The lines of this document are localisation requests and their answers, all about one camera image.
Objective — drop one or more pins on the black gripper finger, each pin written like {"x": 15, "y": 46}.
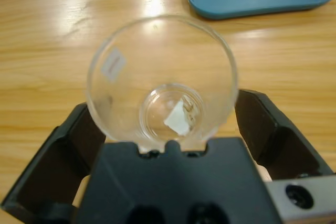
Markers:
{"x": 52, "y": 171}
{"x": 278, "y": 150}

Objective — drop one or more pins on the clear drinking glass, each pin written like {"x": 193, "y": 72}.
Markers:
{"x": 157, "y": 108}

